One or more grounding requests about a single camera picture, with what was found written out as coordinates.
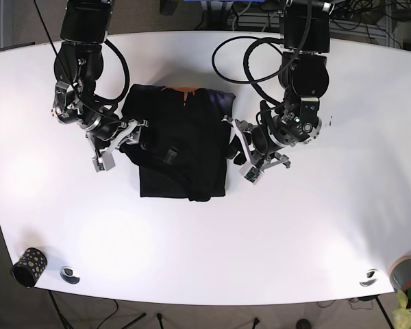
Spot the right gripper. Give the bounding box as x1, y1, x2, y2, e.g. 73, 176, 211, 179
85, 112, 159, 172

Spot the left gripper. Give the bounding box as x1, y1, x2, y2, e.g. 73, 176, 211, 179
222, 103, 321, 184

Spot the black T-shirt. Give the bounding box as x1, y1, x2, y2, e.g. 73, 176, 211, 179
121, 84, 236, 202

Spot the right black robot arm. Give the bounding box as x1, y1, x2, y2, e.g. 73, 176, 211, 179
52, 1, 155, 171

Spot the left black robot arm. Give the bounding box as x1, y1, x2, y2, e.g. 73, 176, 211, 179
223, 1, 335, 184

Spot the black gold-dotted cup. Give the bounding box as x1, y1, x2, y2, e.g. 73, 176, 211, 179
10, 247, 48, 288

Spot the grey tape roll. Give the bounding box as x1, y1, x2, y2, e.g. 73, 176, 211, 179
388, 256, 411, 292

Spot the green potted plant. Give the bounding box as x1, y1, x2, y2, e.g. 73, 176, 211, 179
393, 286, 411, 329

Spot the left table cable grommet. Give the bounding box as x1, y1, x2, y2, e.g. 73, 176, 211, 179
60, 267, 80, 284

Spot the table cable grommet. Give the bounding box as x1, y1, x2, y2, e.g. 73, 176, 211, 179
359, 269, 378, 287
60, 267, 80, 284

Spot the right table cable grommet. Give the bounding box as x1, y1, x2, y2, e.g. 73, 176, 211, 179
359, 269, 378, 287

